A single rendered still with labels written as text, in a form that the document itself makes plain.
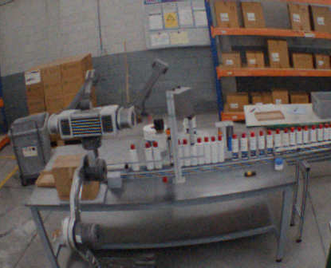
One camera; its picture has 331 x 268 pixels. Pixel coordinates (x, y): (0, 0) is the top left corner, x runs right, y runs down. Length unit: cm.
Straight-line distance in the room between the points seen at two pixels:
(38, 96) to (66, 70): 66
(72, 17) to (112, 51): 115
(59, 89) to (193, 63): 247
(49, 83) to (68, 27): 173
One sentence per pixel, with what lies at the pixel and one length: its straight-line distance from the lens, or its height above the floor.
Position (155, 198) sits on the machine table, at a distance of 297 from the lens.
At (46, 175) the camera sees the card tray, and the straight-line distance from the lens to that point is 363.
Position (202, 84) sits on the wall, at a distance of 763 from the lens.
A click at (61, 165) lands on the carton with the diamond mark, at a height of 112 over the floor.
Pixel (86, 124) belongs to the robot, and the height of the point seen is 145.
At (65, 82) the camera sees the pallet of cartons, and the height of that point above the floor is 107.
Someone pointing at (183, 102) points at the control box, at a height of 140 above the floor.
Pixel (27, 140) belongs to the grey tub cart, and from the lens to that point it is 536.
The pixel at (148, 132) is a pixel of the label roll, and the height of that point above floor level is 102.
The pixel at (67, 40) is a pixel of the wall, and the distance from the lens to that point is 802.
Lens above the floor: 218
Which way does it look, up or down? 19 degrees down
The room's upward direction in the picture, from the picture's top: 7 degrees counter-clockwise
